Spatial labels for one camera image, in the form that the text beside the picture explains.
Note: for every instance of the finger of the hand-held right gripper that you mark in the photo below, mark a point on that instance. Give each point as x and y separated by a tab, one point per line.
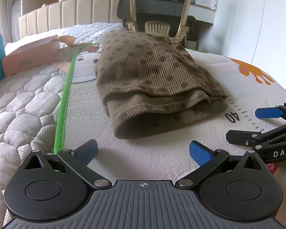
269	112
240	137

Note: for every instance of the wooden desk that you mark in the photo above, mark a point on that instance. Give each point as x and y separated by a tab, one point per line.
203	13

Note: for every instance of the white quilted mattress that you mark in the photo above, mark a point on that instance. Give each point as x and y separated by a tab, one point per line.
21	95

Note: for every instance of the beige padded headboard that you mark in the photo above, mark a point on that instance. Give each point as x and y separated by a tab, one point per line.
69	12

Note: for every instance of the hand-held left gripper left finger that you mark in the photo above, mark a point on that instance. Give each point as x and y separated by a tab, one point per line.
87	151

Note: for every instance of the beige mesh office chair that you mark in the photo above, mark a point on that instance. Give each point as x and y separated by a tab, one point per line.
159	4

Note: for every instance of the white wardrobe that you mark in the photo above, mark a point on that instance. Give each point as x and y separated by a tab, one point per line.
252	23

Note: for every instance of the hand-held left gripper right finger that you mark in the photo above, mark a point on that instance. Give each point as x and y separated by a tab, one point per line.
201	152

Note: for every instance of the pink cardboard box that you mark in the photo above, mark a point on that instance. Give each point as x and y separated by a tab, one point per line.
26	57

